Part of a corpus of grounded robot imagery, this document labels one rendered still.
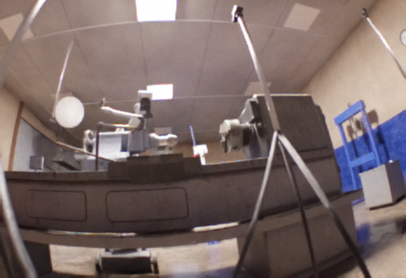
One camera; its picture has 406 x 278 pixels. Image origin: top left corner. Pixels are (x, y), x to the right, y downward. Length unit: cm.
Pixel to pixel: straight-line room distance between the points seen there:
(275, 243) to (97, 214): 104
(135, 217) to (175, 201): 25
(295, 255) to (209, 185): 70
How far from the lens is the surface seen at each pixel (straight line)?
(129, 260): 204
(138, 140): 142
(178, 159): 110
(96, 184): 130
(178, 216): 121
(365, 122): 425
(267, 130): 147
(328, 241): 154
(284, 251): 134
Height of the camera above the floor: 57
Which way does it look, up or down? 22 degrees up
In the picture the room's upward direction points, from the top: 8 degrees counter-clockwise
